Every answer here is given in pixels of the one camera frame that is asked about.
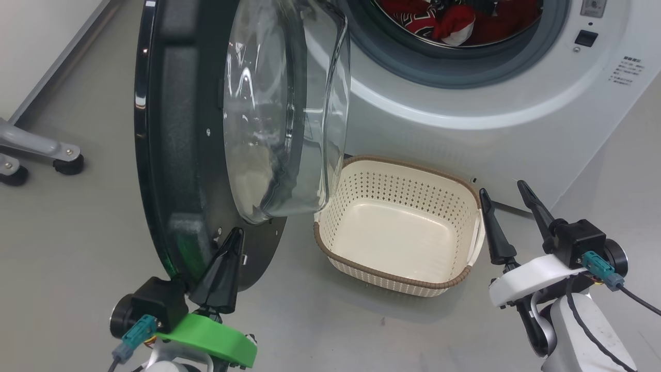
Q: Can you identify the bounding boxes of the red basketball jersey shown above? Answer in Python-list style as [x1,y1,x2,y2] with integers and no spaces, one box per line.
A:
[380,0,543,47]

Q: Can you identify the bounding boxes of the red basketball shorts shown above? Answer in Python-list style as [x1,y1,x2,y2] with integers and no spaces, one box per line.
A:
[433,4,477,47]

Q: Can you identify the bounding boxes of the black caster wheel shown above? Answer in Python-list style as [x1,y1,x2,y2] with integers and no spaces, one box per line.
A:
[53,154,85,176]
[0,164,29,187]

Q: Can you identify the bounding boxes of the cream perforated laundry basket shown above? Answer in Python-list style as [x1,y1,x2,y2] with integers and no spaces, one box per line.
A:
[313,155,486,298]

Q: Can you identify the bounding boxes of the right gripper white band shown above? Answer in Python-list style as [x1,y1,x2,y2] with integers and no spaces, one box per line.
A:
[478,180,589,309]

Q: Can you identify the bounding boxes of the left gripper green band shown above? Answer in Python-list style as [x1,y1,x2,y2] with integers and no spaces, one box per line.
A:
[156,227,258,369]

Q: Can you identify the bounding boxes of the white front-load washing machine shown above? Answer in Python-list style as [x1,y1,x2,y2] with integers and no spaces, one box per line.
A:
[305,0,661,213]

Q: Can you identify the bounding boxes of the right gripper black motor cylinder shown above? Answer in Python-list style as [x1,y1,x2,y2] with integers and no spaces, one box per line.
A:
[602,238,629,278]

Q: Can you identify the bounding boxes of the black round washer door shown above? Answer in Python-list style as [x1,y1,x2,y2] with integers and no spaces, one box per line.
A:
[133,0,352,293]

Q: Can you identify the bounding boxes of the pink grey warning sticker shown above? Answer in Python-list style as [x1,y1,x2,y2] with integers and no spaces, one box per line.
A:
[580,0,606,19]

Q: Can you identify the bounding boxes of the left gripper black motor cylinder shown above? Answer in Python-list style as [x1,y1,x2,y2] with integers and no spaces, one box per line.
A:
[109,294,136,339]

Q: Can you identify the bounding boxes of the grey metal stand leg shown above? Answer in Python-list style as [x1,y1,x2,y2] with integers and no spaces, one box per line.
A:
[0,118,82,167]

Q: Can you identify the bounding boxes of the gripper black motor cylinder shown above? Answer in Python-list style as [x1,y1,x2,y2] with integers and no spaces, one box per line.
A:
[109,294,136,339]
[602,238,629,278]

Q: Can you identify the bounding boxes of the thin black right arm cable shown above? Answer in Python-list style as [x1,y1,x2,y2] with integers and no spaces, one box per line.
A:
[565,276,637,372]

